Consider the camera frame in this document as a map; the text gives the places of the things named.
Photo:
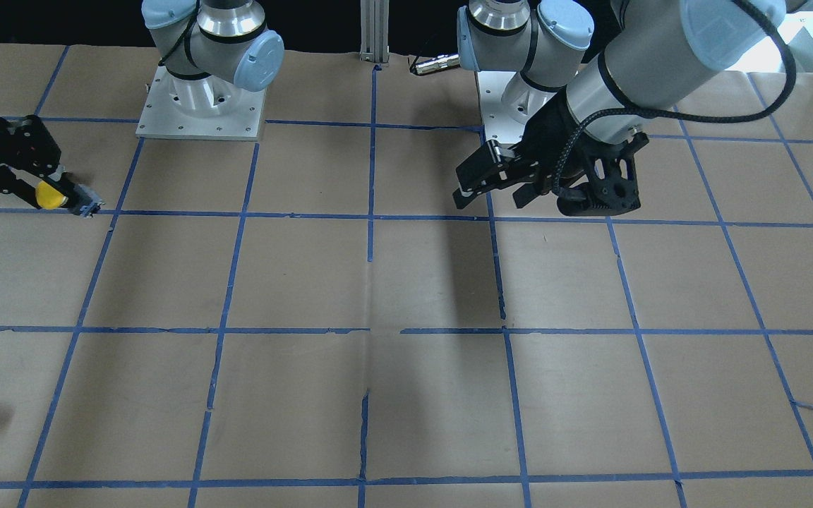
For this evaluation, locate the yellow push button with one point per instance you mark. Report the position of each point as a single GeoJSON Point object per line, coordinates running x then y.
{"type": "Point", "coordinates": [74, 197]}

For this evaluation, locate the aluminium frame post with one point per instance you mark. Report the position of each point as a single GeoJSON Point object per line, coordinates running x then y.
{"type": "Point", "coordinates": [375, 29]}

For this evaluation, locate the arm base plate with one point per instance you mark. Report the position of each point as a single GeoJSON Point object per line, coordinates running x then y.
{"type": "Point", "coordinates": [507, 101]}
{"type": "Point", "coordinates": [205, 109]}

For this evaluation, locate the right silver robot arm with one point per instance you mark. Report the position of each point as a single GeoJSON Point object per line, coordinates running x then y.
{"type": "Point", "coordinates": [217, 60]}

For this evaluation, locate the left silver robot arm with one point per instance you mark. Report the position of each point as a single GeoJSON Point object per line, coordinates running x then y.
{"type": "Point", "coordinates": [664, 52]}

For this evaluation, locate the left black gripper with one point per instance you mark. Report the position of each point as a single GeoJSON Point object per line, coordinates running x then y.
{"type": "Point", "coordinates": [546, 135]}

